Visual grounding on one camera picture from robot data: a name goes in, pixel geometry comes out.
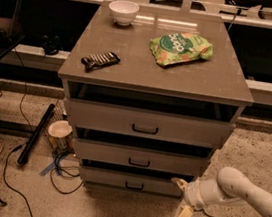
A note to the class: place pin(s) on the grey middle drawer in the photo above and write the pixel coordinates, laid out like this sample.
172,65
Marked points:
122,155

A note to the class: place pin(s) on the black striped candy bar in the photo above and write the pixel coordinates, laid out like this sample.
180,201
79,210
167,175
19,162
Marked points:
97,61

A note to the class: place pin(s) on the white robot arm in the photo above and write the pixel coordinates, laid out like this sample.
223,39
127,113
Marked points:
228,187

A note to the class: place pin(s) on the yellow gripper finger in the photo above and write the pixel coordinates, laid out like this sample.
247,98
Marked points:
184,211
181,183

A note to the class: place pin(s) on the black round device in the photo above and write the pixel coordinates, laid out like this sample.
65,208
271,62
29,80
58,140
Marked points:
51,46

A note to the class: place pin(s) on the blue tape strip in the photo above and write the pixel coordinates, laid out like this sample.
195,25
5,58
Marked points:
51,165

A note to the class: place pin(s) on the grey top drawer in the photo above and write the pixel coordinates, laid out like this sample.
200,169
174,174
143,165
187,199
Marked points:
145,123

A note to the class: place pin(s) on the grey bottom drawer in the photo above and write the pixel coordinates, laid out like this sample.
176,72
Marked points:
129,181

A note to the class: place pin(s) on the white paper cup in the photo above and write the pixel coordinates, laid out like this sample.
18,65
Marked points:
59,134

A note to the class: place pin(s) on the black bar on floor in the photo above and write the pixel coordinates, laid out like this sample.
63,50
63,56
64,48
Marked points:
23,158

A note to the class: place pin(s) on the grey drawer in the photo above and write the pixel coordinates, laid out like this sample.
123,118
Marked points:
129,181
122,155
145,123

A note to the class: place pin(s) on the grey three-drawer cabinet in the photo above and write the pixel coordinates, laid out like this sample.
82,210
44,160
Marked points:
214,89

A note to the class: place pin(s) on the green snack bag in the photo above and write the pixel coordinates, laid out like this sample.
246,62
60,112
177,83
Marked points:
179,48

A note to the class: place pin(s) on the white bowl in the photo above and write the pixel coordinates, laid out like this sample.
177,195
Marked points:
123,12

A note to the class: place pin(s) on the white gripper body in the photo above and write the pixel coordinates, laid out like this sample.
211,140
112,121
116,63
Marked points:
192,194

